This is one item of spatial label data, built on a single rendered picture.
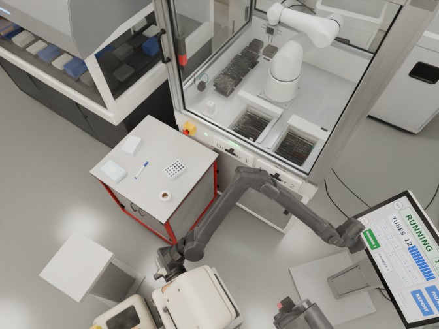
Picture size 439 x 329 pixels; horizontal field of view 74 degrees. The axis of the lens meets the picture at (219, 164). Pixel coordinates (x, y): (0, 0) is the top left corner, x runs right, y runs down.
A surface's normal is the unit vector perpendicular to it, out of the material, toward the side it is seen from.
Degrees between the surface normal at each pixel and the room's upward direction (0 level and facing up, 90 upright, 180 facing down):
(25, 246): 0
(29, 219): 0
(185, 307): 48
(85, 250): 0
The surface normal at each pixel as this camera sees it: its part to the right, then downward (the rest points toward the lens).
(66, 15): -0.52, 0.49
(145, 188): 0.00, -0.51
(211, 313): 0.57, -0.68
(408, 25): -0.55, 0.72
